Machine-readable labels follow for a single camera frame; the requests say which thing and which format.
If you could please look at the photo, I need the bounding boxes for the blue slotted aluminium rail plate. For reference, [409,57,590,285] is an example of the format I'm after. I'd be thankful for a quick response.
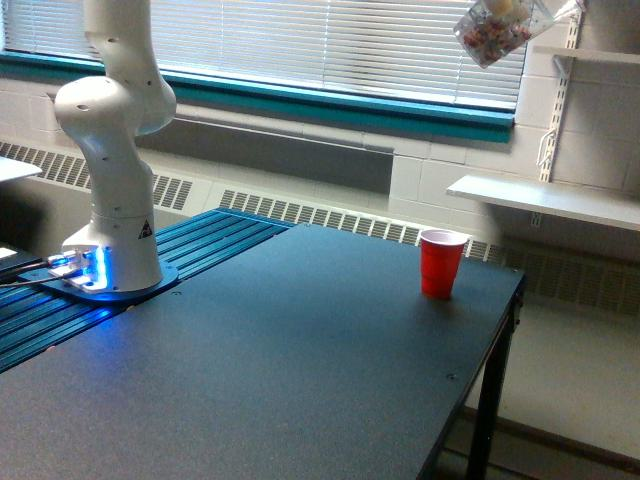
[1,209,293,371]

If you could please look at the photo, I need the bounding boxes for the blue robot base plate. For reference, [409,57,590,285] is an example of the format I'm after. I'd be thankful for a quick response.
[33,261,179,305]

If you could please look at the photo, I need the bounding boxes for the white window blinds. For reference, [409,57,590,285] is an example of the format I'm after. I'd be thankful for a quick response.
[1,1,525,112]

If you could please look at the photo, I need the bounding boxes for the white shelf rail bracket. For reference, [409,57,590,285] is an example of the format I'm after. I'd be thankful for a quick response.
[536,1,586,183]

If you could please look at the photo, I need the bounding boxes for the red plastic cup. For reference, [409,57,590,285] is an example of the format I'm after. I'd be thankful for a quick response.
[419,229,469,300]

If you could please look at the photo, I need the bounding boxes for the clear plastic cup with candies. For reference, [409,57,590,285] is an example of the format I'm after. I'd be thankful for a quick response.
[453,0,554,68]

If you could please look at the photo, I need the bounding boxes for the white wall shelf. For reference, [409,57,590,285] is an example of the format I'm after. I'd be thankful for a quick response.
[446,175,639,231]
[533,46,640,65]

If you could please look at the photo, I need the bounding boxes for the white desk corner left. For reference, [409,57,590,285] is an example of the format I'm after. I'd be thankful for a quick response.
[0,157,42,183]

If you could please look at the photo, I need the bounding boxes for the black table leg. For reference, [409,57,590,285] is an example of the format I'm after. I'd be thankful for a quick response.
[465,280,526,479]

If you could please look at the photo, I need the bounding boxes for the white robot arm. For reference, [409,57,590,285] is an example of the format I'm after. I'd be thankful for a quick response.
[54,1,177,296]

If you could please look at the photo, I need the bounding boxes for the white upper wall shelf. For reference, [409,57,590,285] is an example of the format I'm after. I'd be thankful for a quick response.
[533,46,640,65]

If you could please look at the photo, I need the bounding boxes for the white lower wall shelf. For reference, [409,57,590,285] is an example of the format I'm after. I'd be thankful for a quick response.
[446,175,639,231]

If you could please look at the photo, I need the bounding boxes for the black cables at base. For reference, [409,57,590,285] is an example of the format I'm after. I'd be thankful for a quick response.
[0,254,66,288]

